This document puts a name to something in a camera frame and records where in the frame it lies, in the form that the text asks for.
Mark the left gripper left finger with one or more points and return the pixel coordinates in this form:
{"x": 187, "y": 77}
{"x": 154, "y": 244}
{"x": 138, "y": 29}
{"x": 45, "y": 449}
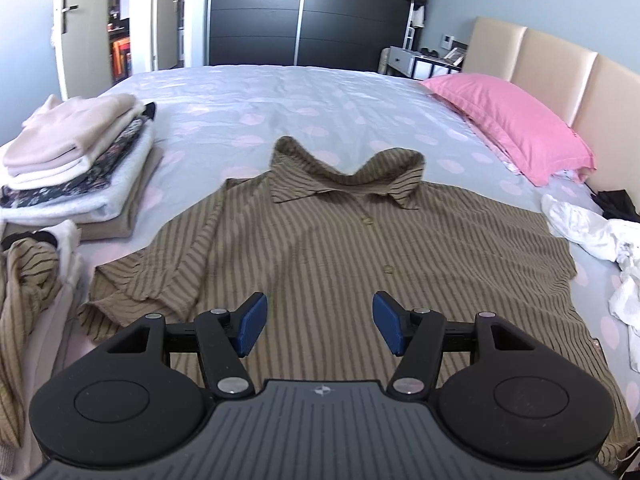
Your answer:
{"x": 219, "y": 338}

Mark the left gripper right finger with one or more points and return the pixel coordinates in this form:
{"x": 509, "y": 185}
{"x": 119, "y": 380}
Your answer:
{"x": 421, "y": 337}

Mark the brown striped shirt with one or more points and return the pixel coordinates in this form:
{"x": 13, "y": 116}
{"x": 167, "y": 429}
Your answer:
{"x": 319, "y": 244}

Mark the beige folded garment bottom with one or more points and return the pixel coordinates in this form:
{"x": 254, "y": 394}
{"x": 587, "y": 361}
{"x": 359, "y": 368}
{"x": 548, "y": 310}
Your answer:
{"x": 121, "y": 226}

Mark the light grey folded garment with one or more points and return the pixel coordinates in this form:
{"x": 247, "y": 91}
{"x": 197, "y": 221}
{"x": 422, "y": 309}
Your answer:
{"x": 96, "y": 206}

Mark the brown striped garment left pile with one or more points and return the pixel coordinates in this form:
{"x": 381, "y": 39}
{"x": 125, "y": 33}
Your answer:
{"x": 40, "y": 272}

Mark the dark floral folded garment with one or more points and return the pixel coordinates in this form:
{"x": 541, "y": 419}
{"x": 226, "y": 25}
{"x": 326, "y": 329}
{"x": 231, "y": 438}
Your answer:
{"x": 96, "y": 178}

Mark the grey pink-dotted bed sheet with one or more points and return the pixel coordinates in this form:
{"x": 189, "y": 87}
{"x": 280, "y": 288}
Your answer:
{"x": 218, "y": 124}

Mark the patterned pillow under pink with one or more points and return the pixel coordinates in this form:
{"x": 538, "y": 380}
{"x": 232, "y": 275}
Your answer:
{"x": 538, "y": 150}

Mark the white crumpled garment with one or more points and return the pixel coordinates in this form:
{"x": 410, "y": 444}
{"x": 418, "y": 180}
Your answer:
{"x": 614, "y": 240}

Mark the black garment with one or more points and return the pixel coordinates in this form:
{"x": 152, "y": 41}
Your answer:
{"x": 616, "y": 205}

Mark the cream folded garment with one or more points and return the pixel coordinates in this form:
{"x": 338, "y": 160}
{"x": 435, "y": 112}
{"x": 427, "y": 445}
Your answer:
{"x": 62, "y": 139}

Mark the white bedside table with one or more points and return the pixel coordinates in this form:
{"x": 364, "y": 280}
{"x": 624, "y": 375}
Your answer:
{"x": 399, "y": 62}

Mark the white narrow shelf ladder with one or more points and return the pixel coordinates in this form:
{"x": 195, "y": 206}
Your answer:
{"x": 415, "y": 21}

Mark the beige padded headboard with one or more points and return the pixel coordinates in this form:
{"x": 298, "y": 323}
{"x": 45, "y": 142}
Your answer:
{"x": 597, "y": 97}

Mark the black sliding wardrobe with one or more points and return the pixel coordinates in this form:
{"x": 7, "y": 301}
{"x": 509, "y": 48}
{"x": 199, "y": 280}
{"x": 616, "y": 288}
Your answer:
{"x": 341, "y": 34}

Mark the white room door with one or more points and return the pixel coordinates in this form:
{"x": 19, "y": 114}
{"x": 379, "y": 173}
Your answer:
{"x": 81, "y": 47}

